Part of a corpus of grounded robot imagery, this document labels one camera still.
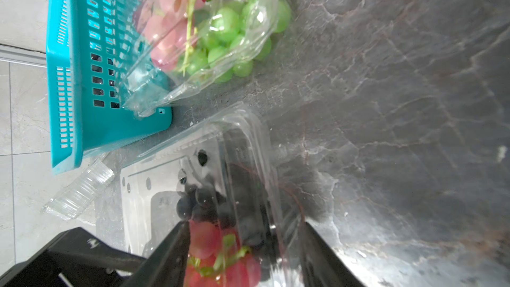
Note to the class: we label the teal plastic basket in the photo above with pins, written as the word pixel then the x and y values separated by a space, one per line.
pixel 83 43

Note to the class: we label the green grape bunch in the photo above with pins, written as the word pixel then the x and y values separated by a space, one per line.
pixel 230 38

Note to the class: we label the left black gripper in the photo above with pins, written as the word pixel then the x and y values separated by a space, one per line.
pixel 74 258

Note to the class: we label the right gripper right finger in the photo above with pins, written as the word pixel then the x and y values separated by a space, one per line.
pixel 319 264

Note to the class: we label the red grape bunch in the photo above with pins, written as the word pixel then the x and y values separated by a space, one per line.
pixel 169 27
pixel 218 258

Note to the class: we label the clear clamshell container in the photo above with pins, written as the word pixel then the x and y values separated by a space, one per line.
pixel 143 87
pixel 74 199
pixel 149 184

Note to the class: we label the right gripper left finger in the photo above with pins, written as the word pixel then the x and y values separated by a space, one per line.
pixel 167 264

